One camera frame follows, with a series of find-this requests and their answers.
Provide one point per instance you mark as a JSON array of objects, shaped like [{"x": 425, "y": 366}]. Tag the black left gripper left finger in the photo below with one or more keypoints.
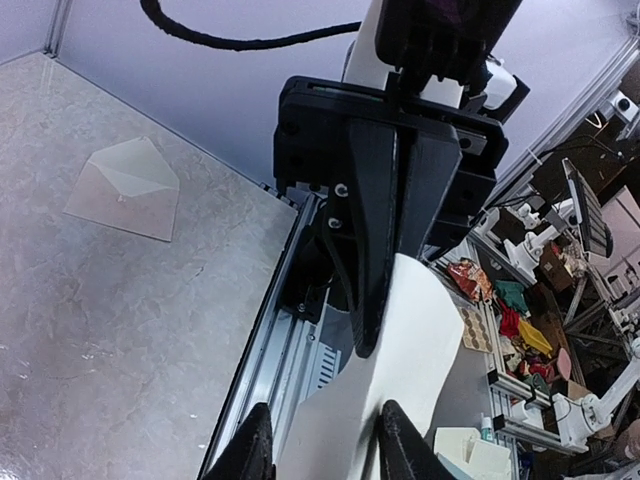
[{"x": 249, "y": 454}]

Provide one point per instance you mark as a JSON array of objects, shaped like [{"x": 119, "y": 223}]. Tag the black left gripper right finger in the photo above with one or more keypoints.
[{"x": 404, "y": 454}]

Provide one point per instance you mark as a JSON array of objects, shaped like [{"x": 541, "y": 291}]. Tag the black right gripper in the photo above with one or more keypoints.
[{"x": 400, "y": 173}]

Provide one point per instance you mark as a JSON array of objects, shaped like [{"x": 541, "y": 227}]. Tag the cream letter paper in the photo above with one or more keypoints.
[{"x": 332, "y": 433}]

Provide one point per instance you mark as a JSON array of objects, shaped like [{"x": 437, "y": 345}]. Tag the round sticker sheet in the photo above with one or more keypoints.
[{"x": 475, "y": 335}]

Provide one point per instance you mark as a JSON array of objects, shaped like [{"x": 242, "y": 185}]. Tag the cluttered background workshop table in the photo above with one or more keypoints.
[{"x": 558, "y": 252}]

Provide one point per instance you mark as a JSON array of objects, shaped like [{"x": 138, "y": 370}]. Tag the aluminium front table rail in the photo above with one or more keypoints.
[{"x": 285, "y": 361}]

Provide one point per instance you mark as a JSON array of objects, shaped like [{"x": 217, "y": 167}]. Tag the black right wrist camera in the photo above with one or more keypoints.
[{"x": 446, "y": 39}]

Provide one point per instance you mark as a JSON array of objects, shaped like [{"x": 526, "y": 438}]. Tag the aluminium left corner post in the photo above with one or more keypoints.
[{"x": 57, "y": 27}]

